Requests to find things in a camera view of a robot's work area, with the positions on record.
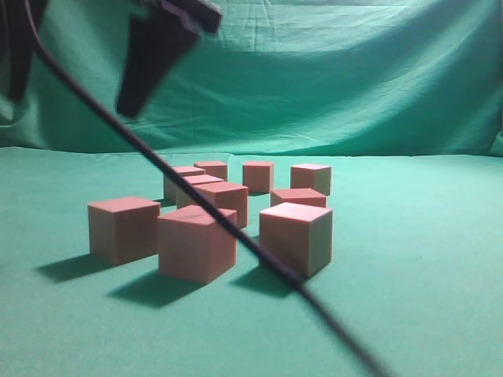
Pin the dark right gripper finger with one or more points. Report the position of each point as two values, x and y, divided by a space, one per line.
15 44

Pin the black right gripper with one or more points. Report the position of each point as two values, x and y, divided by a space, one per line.
157 42

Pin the pink cube moved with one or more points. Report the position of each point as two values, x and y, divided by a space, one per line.
181 198
306 196
298 235
227 195
217 169
169 187
258 176
311 176

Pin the pink cube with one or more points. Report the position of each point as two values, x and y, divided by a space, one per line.
192 245
123 230

